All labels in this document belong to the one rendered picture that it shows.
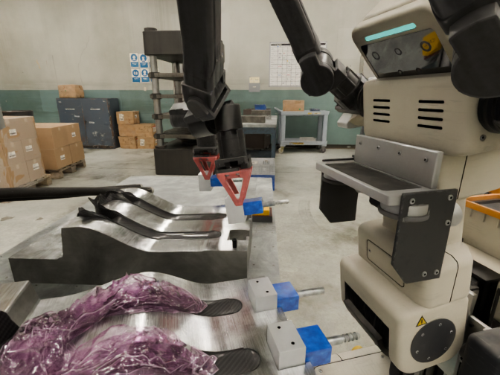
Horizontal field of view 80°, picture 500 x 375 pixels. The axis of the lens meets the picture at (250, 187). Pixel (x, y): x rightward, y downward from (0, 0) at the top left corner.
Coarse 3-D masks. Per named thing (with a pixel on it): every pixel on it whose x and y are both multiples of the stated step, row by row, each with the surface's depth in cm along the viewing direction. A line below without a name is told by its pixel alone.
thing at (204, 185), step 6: (198, 174) 90; (204, 180) 91; (210, 180) 91; (216, 180) 91; (234, 180) 92; (240, 180) 92; (204, 186) 91; (210, 186) 91; (216, 186) 91; (222, 186) 91
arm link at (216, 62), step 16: (176, 0) 40; (192, 0) 39; (208, 0) 39; (192, 16) 41; (208, 16) 41; (192, 32) 44; (208, 32) 43; (192, 48) 46; (208, 48) 45; (192, 64) 49; (208, 64) 48; (192, 80) 51; (208, 80) 50; (224, 80) 57; (208, 96) 53
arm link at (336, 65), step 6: (318, 54) 70; (324, 54) 70; (324, 60) 68; (330, 60) 70; (336, 60) 71; (330, 66) 68; (336, 66) 69; (342, 66) 71; (336, 72) 68; (342, 72) 68; (336, 78) 69; (342, 78) 69; (336, 84) 70
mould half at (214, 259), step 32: (64, 224) 79; (96, 224) 61; (160, 224) 72; (192, 224) 73; (224, 224) 71; (32, 256) 63; (64, 256) 62; (96, 256) 61; (128, 256) 61; (160, 256) 61; (192, 256) 60; (224, 256) 60
